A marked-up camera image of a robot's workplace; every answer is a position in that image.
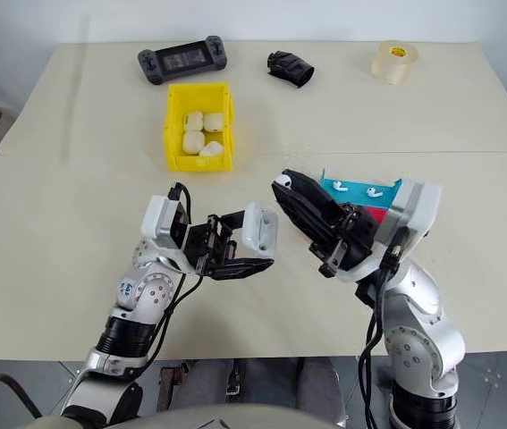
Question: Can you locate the grey rounded shape under table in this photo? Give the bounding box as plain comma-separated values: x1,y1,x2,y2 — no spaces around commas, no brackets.
297,357,344,408
176,357,236,408

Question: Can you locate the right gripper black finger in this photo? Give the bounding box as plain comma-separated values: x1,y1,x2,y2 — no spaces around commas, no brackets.
271,181,344,249
283,170,349,225

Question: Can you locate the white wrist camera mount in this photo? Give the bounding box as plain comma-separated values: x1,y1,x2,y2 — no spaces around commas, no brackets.
139,195,191,249
336,177,444,285

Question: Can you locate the beige table cover sheet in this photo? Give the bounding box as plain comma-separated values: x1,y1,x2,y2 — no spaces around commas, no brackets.
0,150,507,361
0,41,507,156

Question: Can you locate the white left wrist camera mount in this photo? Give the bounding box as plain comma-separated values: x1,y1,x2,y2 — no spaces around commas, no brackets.
139,195,191,249

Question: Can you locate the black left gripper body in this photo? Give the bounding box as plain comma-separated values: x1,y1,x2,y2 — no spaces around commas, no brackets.
183,214,239,279

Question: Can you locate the dark grey handheld game console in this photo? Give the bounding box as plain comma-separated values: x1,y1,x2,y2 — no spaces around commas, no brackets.
137,35,230,86

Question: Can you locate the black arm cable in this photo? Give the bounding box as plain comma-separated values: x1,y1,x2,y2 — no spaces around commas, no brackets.
125,181,205,381
357,243,409,429

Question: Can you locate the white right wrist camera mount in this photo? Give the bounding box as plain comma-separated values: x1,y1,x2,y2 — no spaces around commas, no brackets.
336,177,444,285

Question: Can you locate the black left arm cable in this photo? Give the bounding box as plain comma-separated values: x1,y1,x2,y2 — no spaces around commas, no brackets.
125,181,205,381

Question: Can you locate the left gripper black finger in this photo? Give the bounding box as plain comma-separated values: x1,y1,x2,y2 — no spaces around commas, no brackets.
217,208,249,232
207,257,275,282

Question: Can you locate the translucent tape roll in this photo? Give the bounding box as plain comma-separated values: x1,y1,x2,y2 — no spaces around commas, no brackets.
370,38,419,86

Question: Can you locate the teal and red tray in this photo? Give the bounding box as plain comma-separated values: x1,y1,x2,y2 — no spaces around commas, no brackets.
292,167,404,245

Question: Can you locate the white earbud charging case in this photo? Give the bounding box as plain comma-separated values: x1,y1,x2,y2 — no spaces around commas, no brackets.
240,201,280,260

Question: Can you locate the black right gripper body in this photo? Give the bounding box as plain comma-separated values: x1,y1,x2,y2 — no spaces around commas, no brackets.
309,204,380,279

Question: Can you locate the yellow plastic bin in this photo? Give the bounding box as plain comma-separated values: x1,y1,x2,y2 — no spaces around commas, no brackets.
163,81,238,173

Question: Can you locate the rusty brown metal bracket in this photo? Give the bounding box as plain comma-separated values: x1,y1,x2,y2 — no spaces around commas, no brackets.
156,362,190,412

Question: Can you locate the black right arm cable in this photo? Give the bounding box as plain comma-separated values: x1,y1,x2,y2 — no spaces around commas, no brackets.
357,243,409,429

